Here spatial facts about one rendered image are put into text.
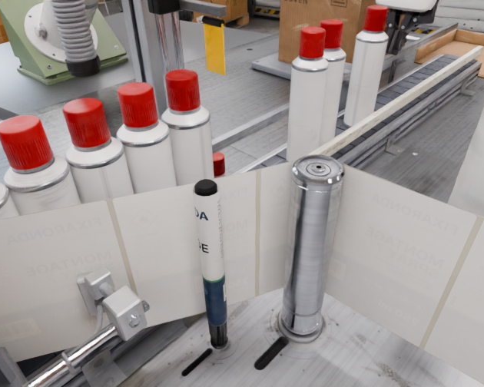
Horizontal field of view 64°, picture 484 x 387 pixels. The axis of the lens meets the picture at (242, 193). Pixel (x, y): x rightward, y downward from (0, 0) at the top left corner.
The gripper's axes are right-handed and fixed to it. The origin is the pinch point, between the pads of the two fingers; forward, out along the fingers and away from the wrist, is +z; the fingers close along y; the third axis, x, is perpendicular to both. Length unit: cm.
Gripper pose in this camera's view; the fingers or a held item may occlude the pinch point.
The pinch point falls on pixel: (393, 42)
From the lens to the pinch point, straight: 81.3
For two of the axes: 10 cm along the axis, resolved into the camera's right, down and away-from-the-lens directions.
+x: 6.6, -1.3, 7.4
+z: -2.2, 9.1, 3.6
